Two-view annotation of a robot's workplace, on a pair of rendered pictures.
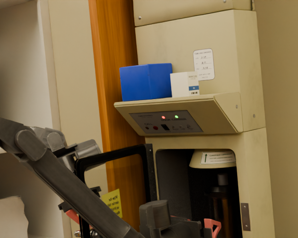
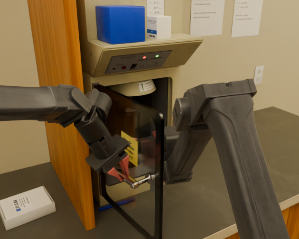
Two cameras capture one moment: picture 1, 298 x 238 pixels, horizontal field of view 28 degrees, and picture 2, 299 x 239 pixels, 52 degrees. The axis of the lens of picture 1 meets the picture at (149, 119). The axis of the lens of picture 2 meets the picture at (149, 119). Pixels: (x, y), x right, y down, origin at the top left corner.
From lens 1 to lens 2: 1.42 m
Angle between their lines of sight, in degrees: 70
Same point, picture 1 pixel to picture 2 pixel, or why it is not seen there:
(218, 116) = (188, 53)
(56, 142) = (84, 100)
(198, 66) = (150, 10)
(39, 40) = not seen: outside the picture
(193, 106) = (182, 46)
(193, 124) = (161, 61)
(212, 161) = (147, 88)
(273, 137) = not seen: hidden behind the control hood
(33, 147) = not seen: hidden behind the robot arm
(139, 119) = (117, 60)
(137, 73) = (132, 15)
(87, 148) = (101, 99)
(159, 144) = (106, 81)
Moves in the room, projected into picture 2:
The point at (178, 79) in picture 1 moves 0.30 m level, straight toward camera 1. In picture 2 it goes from (163, 22) to (278, 27)
